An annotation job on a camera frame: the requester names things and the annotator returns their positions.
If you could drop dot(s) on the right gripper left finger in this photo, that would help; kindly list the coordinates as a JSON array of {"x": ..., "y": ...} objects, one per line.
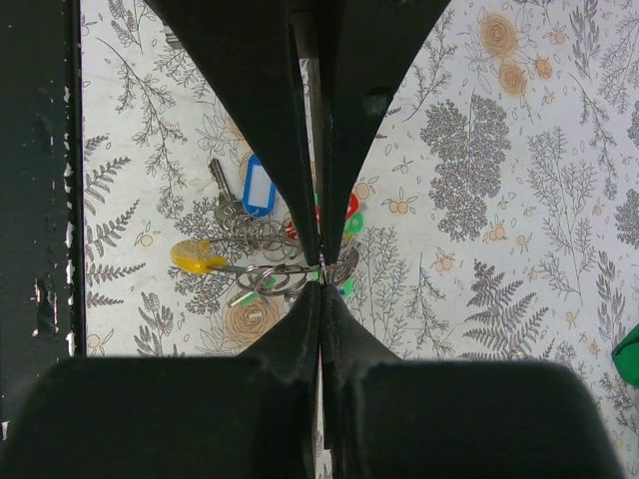
[{"x": 252, "y": 415}]

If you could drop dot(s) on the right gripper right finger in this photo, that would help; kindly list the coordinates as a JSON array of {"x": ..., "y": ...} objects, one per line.
[{"x": 385, "y": 417}]

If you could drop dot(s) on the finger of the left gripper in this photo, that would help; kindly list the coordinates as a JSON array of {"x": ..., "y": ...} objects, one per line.
[
  {"x": 365, "y": 50},
  {"x": 247, "y": 52}
]

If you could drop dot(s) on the green tag key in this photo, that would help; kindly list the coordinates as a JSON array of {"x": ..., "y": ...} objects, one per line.
[{"x": 354, "y": 224}]

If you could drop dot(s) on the red key tag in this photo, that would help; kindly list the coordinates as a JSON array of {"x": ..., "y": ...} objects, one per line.
[{"x": 352, "y": 206}]

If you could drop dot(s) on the green crumpled cloth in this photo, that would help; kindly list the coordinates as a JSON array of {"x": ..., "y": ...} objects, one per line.
[{"x": 626, "y": 357}]

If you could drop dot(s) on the blue key tag on ring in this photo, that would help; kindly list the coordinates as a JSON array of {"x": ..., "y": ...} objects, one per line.
[{"x": 259, "y": 191}]

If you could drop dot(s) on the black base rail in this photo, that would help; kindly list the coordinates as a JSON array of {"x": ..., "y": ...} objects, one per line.
[{"x": 42, "y": 280}]

